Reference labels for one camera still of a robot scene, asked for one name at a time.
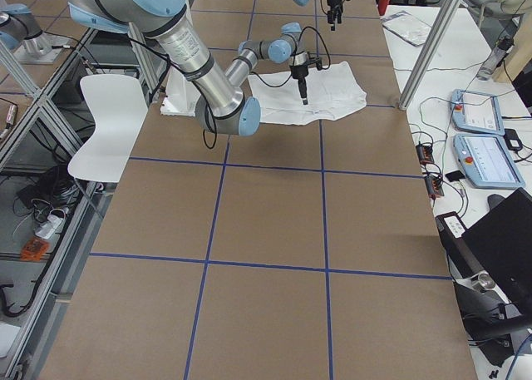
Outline white printed t-shirt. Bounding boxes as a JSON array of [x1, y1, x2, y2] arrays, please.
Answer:
[[248, 62, 367, 126]]

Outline aluminium frame post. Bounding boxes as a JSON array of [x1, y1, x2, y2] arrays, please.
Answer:
[[397, 0, 461, 111]]

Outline orange box on floor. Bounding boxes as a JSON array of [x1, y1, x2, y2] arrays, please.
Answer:
[[21, 238, 49, 261]]

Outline white plastic chair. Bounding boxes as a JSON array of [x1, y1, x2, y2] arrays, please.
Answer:
[[68, 74, 148, 183]]

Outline black orange adapter box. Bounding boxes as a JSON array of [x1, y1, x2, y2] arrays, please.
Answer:
[[416, 144, 434, 165]]

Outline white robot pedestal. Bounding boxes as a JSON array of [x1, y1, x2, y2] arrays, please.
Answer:
[[160, 0, 200, 117]]

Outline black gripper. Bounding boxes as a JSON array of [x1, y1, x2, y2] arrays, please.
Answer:
[[288, 51, 323, 106], [324, 0, 355, 32]]

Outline upper blue teach pendant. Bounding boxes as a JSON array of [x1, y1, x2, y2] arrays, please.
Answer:
[[451, 89, 505, 136]]

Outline black laptop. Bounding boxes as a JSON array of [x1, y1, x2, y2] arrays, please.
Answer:
[[436, 188, 531, 312]]

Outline blue teach pendant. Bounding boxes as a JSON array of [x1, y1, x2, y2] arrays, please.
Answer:
[[453, 133, 525, 190], [451, 89, 505, 136]]

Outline white foil-edged package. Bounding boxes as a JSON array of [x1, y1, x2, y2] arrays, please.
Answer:
[[382, 11, 431, 47]]

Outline lower blue teach pendant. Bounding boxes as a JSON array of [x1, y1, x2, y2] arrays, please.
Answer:
[[453, 133, 525, 190]]

